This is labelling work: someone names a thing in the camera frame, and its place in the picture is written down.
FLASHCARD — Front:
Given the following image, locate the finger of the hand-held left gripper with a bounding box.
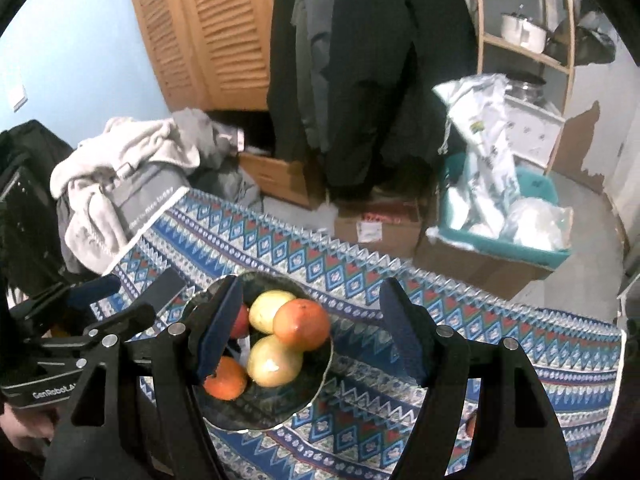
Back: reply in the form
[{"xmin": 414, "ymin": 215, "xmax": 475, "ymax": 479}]
[
  {"xmin": 82, "ymin": 302, "xmax": 157, "ymax": 348},
  {"xmin": 7, "ymin": 274, "xmax": 123, "ymax": 322}
]

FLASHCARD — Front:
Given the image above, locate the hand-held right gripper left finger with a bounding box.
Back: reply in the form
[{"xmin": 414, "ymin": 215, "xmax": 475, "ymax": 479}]
[{"xmin": 42, "ymin": 275, "xmax": 246, "ymax": 480}]

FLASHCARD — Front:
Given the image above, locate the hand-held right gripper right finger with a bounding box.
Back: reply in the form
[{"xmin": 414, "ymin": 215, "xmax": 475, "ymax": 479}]
[{"xmin": 378, "ymin": 277, "xmax": 574, "ymax": 480}]

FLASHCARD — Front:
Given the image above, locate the red apple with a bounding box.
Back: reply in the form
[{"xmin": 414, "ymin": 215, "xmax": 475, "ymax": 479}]
[{"xmin": 229, "ymin": 304, "xmax": 251, "ymax": 339}]

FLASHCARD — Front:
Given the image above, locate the yellow-green mango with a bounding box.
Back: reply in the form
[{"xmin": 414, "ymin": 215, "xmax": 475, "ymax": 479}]
[
  {"xmin": 246, "ymin": 334, "xmax": 304, "ymax": 388},
  {"xmin": 248, "ymin": 290, "xmax": 297, "ymax": 335}
]

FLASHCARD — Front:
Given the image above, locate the small orange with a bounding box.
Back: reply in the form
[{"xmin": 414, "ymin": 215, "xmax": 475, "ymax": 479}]
[{"xmin": 202, "ymin": 356, "xmax": 248, "ymax": 401}]

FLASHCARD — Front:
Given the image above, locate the large red-orange grapefruit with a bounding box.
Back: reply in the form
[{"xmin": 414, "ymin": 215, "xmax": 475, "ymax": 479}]
[{"xmin": 272, "ymin": 298, "xmax": 331, "ymax": 352}]

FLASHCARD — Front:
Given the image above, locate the scalloped glass bowl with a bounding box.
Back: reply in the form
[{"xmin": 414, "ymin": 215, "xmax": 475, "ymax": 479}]
[{"xmin": 181, "ymin": 271, "xmax": 335, "ymax": 433}]

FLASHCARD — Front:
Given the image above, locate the person's left hand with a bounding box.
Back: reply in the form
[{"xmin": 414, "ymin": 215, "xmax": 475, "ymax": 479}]
[{"xmin": 0, "ymin": 402, "xmax": 53, "ymax": 456}]

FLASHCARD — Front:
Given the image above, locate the black smartphone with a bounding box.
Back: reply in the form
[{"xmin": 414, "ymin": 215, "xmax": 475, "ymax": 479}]
[{"xmin": 145, "ymin": 267, "xmax": 187, "ymax": 308}]

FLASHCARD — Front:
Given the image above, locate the blue patterned tablecloth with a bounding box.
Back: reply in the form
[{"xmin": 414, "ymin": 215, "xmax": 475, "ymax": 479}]
[{"xmin": 90, "ymin": 187, "xmax": 628, "ymax": 480}]

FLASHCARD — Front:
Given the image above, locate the pile of grey clothes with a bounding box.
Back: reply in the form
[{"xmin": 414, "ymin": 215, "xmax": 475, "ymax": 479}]
[{"xmin": 50, "ymin": 116, "xmax": 201, "ymax": 273}]

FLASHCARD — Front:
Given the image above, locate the small labelled cardboard box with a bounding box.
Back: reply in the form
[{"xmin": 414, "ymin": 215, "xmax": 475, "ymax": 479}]
[{"xmin": 332, "ymin": 197, "xmax": 423, "ymax": 261}]

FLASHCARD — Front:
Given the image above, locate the grey fabric bag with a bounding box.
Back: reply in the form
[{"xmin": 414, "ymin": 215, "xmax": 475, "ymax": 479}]
[{"xmin": 107, "ymin": 160, "xmax": 191, "ymax": 241}]

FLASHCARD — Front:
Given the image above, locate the teal plastic bin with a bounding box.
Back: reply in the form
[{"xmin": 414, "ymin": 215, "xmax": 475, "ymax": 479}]
[{"xmin": 435, "ymin": 152, "xmax": 573, "ymax": 271}]

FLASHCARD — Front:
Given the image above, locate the clear plastic bag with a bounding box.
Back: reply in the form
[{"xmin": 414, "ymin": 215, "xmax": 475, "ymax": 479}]
[{"xmin": 500, "ymin": 197, "xmax": 573, "ymax": 253}]

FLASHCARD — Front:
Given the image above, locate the white printed plastic bag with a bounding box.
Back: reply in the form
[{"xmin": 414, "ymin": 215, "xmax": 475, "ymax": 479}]
[{"xmin": 432, "ymin": 74, "xmax": 521, "ymax": 238}]

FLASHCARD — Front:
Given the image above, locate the grey garment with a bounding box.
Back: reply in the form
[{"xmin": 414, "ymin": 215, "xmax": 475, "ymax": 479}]
[{"xmin": 172, "ymin": 107, "xmax": 263, "ymax": 211}]

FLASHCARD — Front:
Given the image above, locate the white drawer cabinet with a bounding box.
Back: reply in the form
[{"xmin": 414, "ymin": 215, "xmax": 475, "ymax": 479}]
[{"xmin": 505, "ymin": 97, "xmax": 566, "ymax": 171}]

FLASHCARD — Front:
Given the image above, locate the black hanging coat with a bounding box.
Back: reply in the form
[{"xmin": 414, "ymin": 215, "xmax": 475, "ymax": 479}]
[{"xmin": 320, "ymin": 0, "xmax": 478, "ymax": 201}]

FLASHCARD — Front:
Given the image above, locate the metal pot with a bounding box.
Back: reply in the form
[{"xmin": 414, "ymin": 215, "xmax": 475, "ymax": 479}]
[{"xmin": 505, "ymin": 72, "xmax": 548, "ymax": 106}]

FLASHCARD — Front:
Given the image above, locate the wooden louvered door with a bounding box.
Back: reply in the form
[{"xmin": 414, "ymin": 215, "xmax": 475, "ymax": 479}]
[{"xmin": 125, "ymin": 0, "xmax": 281, "ymax": 113}]

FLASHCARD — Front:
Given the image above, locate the dark grey hanging jacket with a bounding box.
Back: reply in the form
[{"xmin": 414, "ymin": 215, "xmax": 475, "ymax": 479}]
[{"xmin": 267, "ymin": 0, "xmax": 333, "ymax": 153}]

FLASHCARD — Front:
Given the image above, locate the wooden shelf rack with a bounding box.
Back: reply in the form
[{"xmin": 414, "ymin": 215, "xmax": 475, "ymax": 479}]
[{"xmin": 470, "ymin": 0, "xmax": 576, "ymax": 176}]

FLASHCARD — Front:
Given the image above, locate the white cooking pot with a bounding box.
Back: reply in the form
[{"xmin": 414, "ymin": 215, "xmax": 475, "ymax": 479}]
[{"xmin": 501, "ymin": 5, "xmax": 548, "ymax": 53}]

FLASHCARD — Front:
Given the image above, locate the black plastic bag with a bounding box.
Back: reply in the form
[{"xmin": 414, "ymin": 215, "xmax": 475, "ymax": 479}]
[{"xmin": 545, "ymin": 0, "xmax": 618, "ymax": 66}]

